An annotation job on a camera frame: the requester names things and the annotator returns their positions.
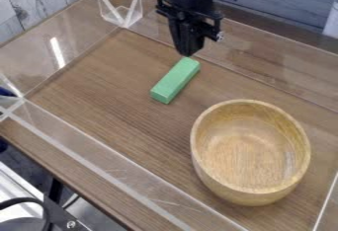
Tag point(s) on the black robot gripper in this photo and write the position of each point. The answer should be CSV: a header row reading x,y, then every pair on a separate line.
x,y
193,21

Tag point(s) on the green rectangular block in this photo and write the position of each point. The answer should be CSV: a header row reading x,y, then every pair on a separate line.
x,y
170,85

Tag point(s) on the light wooden bowl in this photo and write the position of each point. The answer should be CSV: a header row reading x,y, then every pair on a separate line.
x,y
250,151

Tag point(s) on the clear acrylic enclosure wall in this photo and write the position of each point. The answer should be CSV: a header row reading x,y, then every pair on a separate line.
x,y
87,122

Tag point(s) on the black metal bracket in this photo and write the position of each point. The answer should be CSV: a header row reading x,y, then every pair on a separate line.
x,y
62,220

